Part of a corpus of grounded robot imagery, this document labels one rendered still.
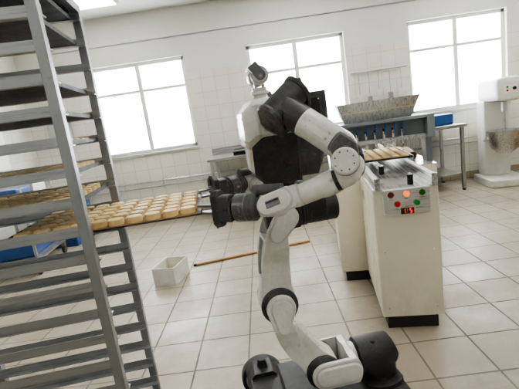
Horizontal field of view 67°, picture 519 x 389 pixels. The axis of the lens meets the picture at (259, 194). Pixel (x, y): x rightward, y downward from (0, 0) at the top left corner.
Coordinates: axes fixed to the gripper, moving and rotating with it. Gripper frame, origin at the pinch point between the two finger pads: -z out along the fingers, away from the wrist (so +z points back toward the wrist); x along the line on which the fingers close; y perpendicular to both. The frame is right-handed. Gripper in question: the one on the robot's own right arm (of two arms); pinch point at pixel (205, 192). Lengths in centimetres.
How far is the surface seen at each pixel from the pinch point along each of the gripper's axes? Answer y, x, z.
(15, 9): 11, 64, -55
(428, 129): -1, 4, 179
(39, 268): 6, -9, -64
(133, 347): -25, -63, -34
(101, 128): -22.3, 31.1, -28.9
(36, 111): 11, 37, -56
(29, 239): 6, 1, -65
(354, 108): -38, 25, 150
